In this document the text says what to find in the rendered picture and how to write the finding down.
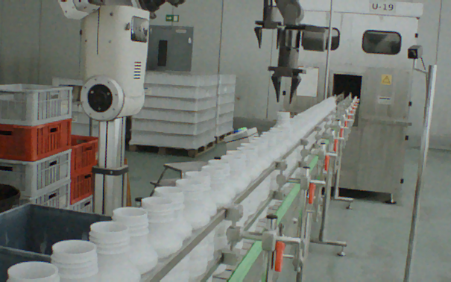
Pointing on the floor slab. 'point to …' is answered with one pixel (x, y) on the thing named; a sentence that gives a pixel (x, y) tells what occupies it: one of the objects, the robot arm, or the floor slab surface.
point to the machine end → (365, 84)
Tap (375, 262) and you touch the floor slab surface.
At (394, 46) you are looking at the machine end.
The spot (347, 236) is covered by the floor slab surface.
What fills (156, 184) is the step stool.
